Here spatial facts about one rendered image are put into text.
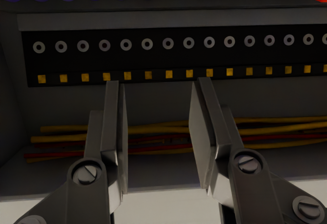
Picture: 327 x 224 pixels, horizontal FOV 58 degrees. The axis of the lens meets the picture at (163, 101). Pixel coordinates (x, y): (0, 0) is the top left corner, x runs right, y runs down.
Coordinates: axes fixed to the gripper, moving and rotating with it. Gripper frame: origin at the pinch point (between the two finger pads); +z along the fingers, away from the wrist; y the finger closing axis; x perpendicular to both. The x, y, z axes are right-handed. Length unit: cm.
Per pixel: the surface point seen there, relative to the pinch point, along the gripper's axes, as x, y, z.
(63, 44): -5.5, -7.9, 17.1
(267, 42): -5.8, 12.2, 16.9
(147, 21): -3.6, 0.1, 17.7
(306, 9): -3.0, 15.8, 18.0
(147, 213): -7.1, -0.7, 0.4
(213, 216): -7.6, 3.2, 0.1
